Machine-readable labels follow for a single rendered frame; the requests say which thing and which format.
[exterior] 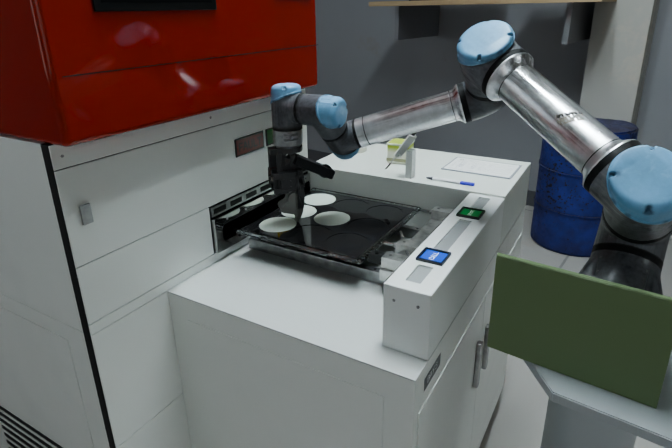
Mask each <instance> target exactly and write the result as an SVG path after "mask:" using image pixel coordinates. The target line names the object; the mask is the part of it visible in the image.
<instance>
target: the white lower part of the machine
mask: <svg viewBox="0 0 672 448"><path fill-rule="evenodd" d="M167 291H168V290H167ZM167 291H166V292H164V293H162V294H161V295H159V296H157V297H156V298H154V299H152V300H151V301H149V302H147V303H145V304H144V305H142V306H140V307H139V308H137V309H135V310H134V311H132V312H130V313H129V314H127V315H125V316H124V317H122V318H120V319H118V320H117V321H115V322H113V323H112V324H110V325H108V326H107V327H105V328H103V329H102V330H100V331H98V332H97V333H95V334H93V335H90V336H89V335H87V334H85V333H83V332H82V331H80V330H78V329H76V328H74V327H71V326H69V325H67V324H65V323H63V322H61V321H59V320H57V319H54V318H52V317H50V316H48V315H46V314H44V313H42V312H40V311H37V310H35V309H33V308H31V307H29V306H27V305H25V304H23V303H21V302H18V301H16V300H14V299H12V298H10V297H8V296H6V295H4V294H1V293H0V448H192V446H191V440H190V433H189V427H188V420H187V414H186V407H185V401H184V394H183V388H182V381H181V375H180V368H179V362H178V355H177V349H176V342H175V336H174V330H173V323H172V317H171V310H170V304H169V297H168V292H167Z"/></svg>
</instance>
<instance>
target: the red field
mask: <svg viewBox="0 0 672 448"><path fill-rule="evenodd" d="M236 145H237V156H238V155H241V154H244V153H246V152H249V151H252V150H255V149H257V148H260V147H263V132H262V133H259V134H256V135H252V136H249V137H246V138H243V139H240V140H237V141H236Z"/></svg>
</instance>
